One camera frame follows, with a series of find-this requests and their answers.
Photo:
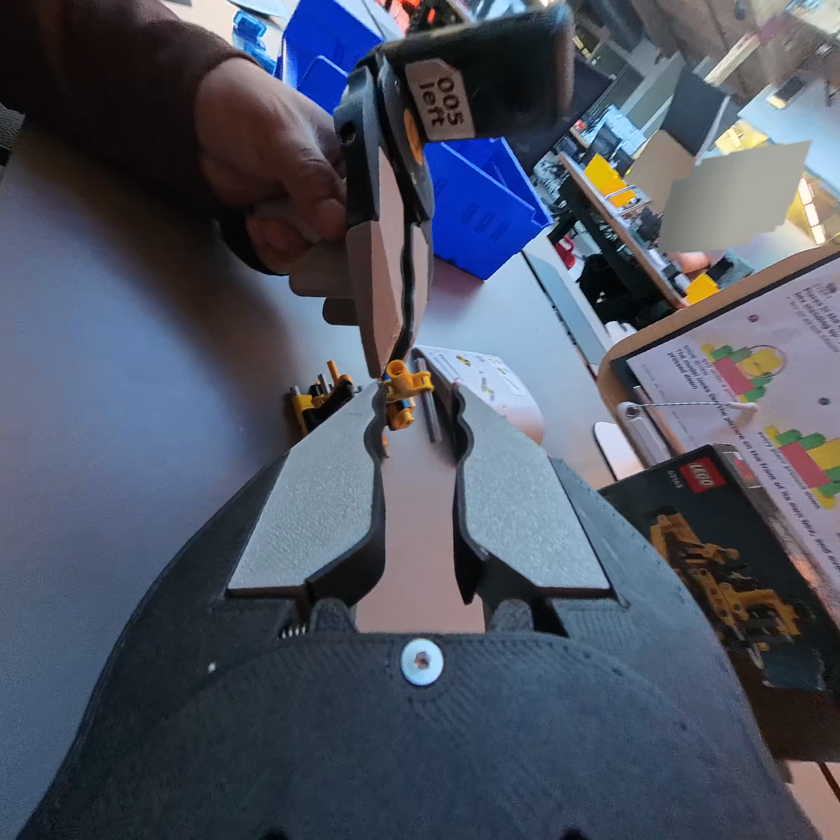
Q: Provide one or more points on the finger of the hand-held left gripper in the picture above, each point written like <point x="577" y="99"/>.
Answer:
<point x="425" y="262"/>
<point x="380" y="282"/>

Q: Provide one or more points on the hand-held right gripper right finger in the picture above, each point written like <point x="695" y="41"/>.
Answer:
<point x="525" y="518"/>

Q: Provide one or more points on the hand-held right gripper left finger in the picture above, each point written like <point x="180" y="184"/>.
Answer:
<point x="308" y="512"/>

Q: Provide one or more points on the small yellow lego assembly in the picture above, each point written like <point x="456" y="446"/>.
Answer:
<point x="397" y="384"/>

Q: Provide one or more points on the person's left forearm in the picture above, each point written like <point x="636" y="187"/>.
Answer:
<point x="98" y="65"/>

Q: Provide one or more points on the yellow black lego model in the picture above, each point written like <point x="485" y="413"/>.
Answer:
<point x="321" y="400"/>

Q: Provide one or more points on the lego instruction booklet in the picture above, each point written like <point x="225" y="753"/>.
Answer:
<point x="505" y="394"/>

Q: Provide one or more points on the black lego box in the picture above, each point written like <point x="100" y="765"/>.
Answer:
<point x="722" y="577"/>

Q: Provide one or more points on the person's left hand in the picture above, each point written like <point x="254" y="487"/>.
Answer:
<point x="262" y="144"/>

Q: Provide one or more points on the large blue plastic bin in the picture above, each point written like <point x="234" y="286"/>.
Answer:
<point x="479" y="210"/>

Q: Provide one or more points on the red object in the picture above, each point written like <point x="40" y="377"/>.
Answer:
<point x="565" y="254"/>

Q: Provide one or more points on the yellow parts bin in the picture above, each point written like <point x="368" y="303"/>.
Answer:
<point x="607" y="176"/>
<point x="702" y="289"/>

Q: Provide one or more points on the instruction sheet on clipboard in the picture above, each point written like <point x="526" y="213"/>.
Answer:
<point x="609" y="394"/>

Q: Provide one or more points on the wooden workbench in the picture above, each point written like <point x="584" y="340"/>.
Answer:
<point x="610" y="216"/>

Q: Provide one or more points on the small blue plastic bin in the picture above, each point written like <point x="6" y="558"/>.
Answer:
<point x="325" y="85"/>

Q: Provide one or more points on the black chair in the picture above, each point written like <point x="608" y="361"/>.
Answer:
<point x="617" y="289"/>

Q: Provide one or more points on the printed brick instruction sheet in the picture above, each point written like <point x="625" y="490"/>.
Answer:
<point x="722" y="453"/>

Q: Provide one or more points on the translucent blue box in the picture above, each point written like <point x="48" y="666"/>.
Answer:
<point x="253" y="36"/>

